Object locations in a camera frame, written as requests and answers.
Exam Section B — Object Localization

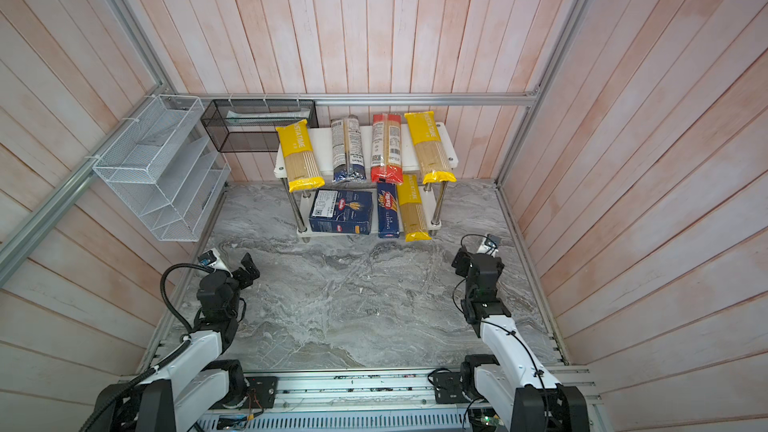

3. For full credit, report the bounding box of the yellow Pastatime spaghetti bag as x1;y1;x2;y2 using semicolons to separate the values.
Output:
276;119;325;192
404;111;456;184
397;174;431;242

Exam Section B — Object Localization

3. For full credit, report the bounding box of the narrow blue Barilla spaghetti box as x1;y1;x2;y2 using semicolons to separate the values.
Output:
376;182;400;238

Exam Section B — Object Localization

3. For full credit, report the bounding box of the wide blue Barilla pasta box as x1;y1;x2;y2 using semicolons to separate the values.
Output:
308;189;373;235

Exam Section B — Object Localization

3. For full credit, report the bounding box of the red spaghetti bag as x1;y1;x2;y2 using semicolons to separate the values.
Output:
371;113;403;185

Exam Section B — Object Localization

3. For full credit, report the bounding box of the dark blue clear spaghetti bag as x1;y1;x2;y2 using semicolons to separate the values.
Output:
331;116;367;183

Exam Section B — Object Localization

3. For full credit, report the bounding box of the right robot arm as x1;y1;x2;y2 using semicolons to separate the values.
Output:
452;235;590;431

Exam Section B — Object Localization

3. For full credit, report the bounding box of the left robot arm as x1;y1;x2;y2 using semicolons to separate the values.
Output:
80;249;267;431

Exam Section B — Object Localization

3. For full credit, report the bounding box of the white two-tier shelf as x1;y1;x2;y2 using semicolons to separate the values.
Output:
274;122;459;242

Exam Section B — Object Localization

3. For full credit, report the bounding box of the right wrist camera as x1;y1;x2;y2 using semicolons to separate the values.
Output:
477;234;501;257

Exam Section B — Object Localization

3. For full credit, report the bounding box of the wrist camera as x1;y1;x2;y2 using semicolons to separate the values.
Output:
477;234;501;257
197;248;230;272

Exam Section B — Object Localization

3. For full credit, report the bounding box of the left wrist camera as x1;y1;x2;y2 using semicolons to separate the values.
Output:
197;248;230;272

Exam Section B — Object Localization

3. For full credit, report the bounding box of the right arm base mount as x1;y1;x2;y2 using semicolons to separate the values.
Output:
427;368;481;404

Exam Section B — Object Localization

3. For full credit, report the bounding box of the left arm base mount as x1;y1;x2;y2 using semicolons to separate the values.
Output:
224;376;279;410

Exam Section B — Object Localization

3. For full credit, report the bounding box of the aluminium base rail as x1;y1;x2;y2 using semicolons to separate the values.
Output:
103;364;603;418

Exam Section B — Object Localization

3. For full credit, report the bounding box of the white wire mesh rack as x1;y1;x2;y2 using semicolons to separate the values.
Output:
93;95;230;242

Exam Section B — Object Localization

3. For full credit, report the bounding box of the black wire mesh basket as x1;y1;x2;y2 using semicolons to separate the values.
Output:
201;98;318;153

